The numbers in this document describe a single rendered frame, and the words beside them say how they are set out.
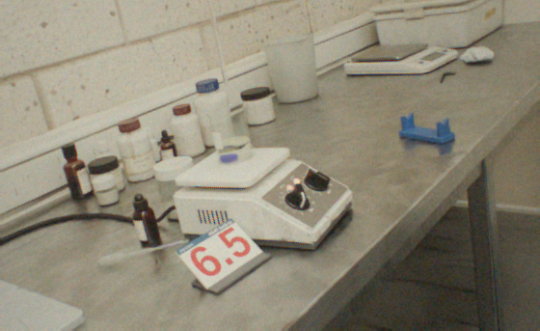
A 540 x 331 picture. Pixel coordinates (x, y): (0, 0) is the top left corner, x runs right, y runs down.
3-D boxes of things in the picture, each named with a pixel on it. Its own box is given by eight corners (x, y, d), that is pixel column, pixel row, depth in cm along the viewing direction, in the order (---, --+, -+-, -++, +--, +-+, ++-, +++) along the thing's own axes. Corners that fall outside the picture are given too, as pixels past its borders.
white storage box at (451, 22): (510, 24, 191) (507, -21, 187) (469, 49, 165) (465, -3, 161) (421, 31, 211) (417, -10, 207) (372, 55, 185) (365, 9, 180)
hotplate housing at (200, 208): (355, 206, 80) (346, 151, 77) (315, 254, 69) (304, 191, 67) (221, 200, 91) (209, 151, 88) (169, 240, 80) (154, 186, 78)
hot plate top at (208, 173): (293, 152, 81) (292, 147, 80) (250, 188, 71) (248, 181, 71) (221, 153, 87) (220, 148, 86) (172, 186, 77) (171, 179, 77)
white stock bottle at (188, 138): (211, 149, 119) (200, 101, 116) (194, 158, 115) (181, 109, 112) (190, 149, 122) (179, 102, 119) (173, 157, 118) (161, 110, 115)
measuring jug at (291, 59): (260, 97, 156) (249, 41, 152) (304, 86, 160) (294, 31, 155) (285, 108, 139) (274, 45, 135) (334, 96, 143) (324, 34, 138)
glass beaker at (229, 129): (248, 167, 77) (235, 108, 75) (211, 170, 79) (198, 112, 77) (262, 151, 82) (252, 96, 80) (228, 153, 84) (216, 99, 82)
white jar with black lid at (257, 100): (280, 116, 134) (275, 85, 132) (266, 124, 128) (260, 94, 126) (255, 117, 137) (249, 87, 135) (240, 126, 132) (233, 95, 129)
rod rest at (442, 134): (455, 138, 98) (453, 118, 97) (442, 145, 96) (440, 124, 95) (411, 130, 106) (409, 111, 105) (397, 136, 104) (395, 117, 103)
